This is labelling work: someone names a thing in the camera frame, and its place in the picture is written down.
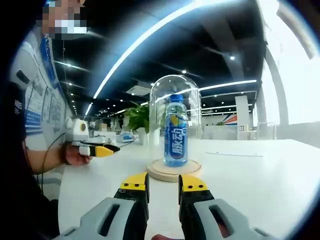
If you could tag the blue white wall poster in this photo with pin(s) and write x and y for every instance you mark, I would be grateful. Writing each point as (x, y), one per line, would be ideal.
(37, 100)

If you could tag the green potted plant white pot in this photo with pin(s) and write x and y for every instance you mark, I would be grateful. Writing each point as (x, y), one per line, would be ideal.
(137, 117)

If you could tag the round wooden base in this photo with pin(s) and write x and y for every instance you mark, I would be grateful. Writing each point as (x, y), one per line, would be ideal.
(172, 175)

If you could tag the white blue machine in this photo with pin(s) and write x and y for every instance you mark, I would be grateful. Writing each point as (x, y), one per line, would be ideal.
(127, 137)

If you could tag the person's right hand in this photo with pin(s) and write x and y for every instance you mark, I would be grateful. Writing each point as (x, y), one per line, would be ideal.
(163, 237)

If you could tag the white worn device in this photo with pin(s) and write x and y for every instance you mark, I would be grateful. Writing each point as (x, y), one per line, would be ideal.
(22, 76)

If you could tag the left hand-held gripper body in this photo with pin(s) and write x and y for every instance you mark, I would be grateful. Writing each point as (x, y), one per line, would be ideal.
(76, 133)

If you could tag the clear glass dome cover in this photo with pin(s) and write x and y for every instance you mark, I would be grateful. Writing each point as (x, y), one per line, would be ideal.
(160, 95)

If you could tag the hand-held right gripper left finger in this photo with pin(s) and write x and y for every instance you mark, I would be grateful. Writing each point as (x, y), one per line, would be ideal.
(120, 215)

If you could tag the person's left hand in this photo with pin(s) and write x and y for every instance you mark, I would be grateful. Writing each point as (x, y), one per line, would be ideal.
(76, 158)

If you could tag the person's dark shirt torso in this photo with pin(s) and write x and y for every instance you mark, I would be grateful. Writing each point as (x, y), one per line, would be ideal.
(15, 140)

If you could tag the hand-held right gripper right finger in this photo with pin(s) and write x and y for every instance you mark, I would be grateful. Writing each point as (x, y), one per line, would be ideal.
(202, 215)

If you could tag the blue Mizone drink bottle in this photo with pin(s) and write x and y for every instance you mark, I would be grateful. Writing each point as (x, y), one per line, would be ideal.
(175, 145)

